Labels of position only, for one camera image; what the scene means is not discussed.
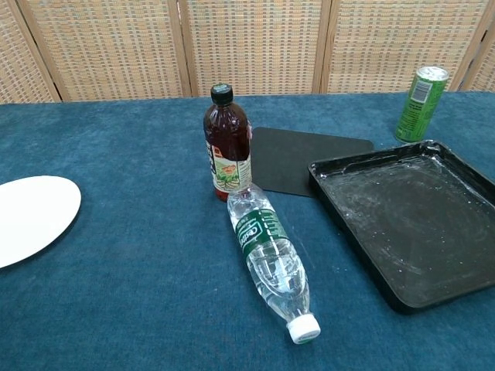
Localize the blue table cloth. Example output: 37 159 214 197
0 90 495 371

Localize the black square tray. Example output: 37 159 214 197
307 139 495 315

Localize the green drink can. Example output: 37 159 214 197
394 66 449 145

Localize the clear water bottle green label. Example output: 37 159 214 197
227 184 322 334

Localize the brown tea bottle black cap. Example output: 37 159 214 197
203 83 253 203

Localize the white round paper plate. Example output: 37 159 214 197
0 175 83 270

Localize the black rectangular mat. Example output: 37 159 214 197
247 126 375 199

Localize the woven wooden folding screen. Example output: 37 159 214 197
0 0 495 104

